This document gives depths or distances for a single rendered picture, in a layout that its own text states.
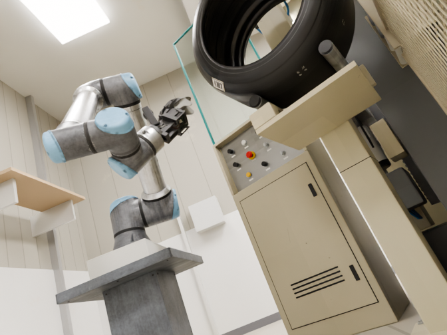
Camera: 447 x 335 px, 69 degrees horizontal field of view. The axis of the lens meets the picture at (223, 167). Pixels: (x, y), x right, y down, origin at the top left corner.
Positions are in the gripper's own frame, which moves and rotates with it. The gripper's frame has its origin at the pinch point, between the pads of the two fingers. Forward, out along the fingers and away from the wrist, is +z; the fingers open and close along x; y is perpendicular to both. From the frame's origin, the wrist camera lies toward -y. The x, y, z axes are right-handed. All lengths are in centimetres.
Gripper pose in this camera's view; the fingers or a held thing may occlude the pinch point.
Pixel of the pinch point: (186, 99)
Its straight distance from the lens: 119.7
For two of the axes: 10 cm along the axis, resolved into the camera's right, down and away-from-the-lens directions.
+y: 8.3, 3.3, -4.4
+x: -1.3, -6.6, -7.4
